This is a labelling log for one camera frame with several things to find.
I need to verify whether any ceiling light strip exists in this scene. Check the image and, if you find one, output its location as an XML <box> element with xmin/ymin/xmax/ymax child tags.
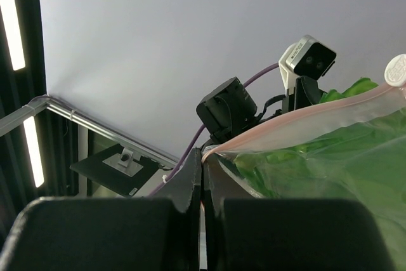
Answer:
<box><xmin>1</xmin><ymin>0</ymin><xmax>25</xmax><ymax>71</ymax></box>

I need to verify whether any clear zip top bag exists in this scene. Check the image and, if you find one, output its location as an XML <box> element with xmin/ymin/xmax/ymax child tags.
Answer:
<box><xmin>201</xmin><ymin>53</ymin><xmax>406</xmax><ymax>271</ymax></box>

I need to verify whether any green lettuce head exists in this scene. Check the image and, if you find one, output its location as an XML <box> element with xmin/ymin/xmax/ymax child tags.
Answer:
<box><xmin>234</xmin><ymin>77</ymin><xmax>406</xmax><ymax>271</ymax></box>

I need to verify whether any left aluminium frame post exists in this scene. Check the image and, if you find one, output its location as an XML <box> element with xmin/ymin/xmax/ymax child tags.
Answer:
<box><xmin>1</xmin><ymin>95</ymin><xmax>178</xmax><ymax>168</ymax></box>

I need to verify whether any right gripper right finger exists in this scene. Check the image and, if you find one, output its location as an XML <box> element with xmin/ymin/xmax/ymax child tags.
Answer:
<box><xmin>202</xmin><ymin>155</ymin><xmax>395</xmax><ymax>270</ymax></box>

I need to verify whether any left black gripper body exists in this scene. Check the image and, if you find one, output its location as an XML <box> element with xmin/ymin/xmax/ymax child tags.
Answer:
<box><xmin>196</xmin><ymin>76</ymin><xmax>325</xmax><ymax>144</ymax></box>

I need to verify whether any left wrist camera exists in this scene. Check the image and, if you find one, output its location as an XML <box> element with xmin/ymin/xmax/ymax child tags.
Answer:
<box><xmin>278</xmin><ymin>35</ymin><xmax>337</xmax><ymax>91</ymax></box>

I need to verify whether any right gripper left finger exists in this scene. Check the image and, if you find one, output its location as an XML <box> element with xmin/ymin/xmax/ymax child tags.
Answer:
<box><xmin>1</xmin><ymin>149</ymin><xmax>201</xmax><ymax>270</ymax></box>

